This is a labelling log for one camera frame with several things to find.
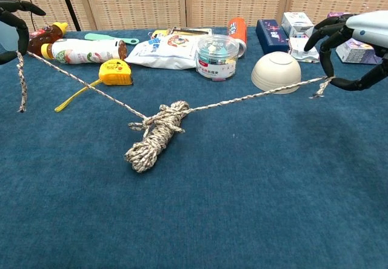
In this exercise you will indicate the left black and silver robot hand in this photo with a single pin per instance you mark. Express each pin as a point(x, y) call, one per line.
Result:
point(22, 31)

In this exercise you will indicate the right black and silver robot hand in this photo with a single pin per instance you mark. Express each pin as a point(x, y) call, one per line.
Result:
point(369, 26)

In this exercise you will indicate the light blue plastic mug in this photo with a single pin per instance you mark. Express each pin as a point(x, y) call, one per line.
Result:
point(7, 38)

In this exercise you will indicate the brown honey bottle yellow cap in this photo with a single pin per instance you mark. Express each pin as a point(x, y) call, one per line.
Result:
point(45, 37)

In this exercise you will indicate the purple and white fruit carton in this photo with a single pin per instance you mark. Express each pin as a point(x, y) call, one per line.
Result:
point(354, 54)

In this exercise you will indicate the small purple carton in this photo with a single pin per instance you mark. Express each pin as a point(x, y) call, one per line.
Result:
point(336, 14)

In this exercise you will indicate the black tripod pole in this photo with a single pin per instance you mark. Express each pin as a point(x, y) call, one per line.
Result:
point(68, 5)

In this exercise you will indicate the white-label drink bottle yellow cap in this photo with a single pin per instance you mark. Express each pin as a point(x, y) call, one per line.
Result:
point(82, 51)

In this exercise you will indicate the white milk carton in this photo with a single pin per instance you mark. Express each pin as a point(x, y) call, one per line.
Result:
point(295, 23)

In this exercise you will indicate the white crumpled packet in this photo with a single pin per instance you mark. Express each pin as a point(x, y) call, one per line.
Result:
point(298, 52)

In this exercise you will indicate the mint green brush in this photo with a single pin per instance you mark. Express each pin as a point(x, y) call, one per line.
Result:
point(100, 37)

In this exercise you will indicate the dark blue long box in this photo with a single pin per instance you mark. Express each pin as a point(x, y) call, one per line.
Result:
point(271, 37)

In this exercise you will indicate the beige upturned bowl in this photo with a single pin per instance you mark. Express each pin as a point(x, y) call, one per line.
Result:
point(276, 69)

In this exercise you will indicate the yellow tape measure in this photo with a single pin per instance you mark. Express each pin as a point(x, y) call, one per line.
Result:
point(116, 73)

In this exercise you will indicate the woven bamboo folding screen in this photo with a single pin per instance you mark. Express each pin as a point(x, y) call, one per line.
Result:
point(136, 2)

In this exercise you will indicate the orange drink can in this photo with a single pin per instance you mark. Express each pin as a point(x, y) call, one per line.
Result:
point(237, 28)

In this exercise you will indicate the white snack bag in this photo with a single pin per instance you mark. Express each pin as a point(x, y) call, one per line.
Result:
point(163, 52)

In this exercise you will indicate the clear plastic jar of clips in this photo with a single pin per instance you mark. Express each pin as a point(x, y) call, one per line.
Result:
point(216, 57)

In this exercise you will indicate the dark blue table cloth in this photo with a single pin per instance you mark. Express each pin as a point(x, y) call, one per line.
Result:
point(194, 235)

